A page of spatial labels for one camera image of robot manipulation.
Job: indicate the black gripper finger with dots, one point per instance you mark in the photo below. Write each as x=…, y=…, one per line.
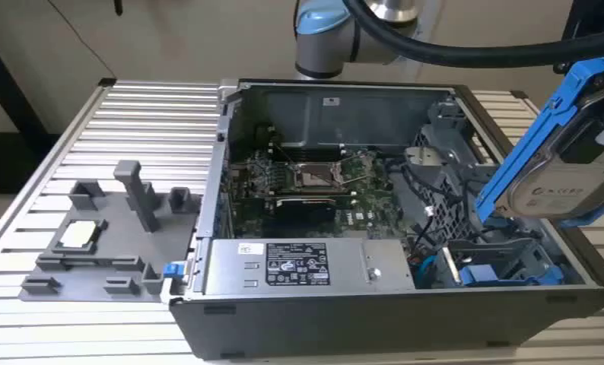
x=579, y=144

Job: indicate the hard disk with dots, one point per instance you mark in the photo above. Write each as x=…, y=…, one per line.
x=545, y=190

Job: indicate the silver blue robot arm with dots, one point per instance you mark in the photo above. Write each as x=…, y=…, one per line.
x=325, y=42

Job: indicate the grey disk bay cage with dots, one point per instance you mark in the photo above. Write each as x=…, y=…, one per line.
x=435, y=190

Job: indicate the blue plastic disk carrier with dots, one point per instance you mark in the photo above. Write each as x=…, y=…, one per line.
x=478, y=275

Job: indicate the black table corner cap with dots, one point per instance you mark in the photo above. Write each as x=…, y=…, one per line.
x=518, y=93
x=106, y=81

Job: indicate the green motherboard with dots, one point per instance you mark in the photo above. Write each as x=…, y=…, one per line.
x=376, y=213

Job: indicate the black RAM slots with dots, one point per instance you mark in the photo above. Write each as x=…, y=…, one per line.
x=311, y=154

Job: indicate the CPU socket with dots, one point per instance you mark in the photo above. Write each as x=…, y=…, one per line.
x=313, y=176

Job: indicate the black graphics card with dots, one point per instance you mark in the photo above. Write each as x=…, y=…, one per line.
x=305, y=211

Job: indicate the silver power supply unit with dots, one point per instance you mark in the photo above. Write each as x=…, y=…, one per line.
x=341, y=266

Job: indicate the open black PC case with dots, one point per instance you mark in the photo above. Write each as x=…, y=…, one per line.
x=331, y=327

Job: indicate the blue case latch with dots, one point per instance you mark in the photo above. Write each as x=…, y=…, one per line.
x=173, y=269

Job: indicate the grey parts rack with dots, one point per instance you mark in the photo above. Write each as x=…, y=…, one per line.
x=118, y=243

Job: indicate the silver CPU chip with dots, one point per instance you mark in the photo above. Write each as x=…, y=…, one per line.
x=80, y=232

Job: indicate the black furniture stand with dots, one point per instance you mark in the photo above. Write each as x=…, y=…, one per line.
x=6, y=114

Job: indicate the silver metal bracket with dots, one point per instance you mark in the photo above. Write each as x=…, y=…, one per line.
x=424, y=155

